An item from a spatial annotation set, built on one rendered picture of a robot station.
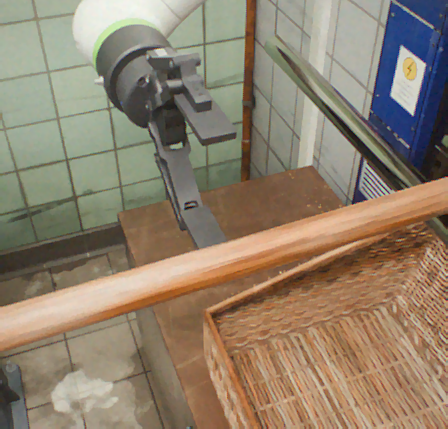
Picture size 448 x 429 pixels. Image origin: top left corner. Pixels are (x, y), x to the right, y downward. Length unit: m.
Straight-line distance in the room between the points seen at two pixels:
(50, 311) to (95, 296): 0.03
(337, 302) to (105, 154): 1.02
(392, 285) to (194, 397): 0.43
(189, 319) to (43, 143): 0.87
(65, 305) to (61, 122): 1.43
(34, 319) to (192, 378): 0.71
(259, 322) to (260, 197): 0.44
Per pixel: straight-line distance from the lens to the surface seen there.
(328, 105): 0.68
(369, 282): 1.15
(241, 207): 1.42
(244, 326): 1.08
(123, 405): 1.78
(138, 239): 1.35
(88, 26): 0.76
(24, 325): 0.43
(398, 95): 1.18
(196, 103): 0.49
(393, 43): 1.17
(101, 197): 2.02
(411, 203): 0.51
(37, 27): 1.69
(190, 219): 0.59
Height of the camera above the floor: 1.53
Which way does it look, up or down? 42 degrees down
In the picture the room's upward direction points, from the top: straight up
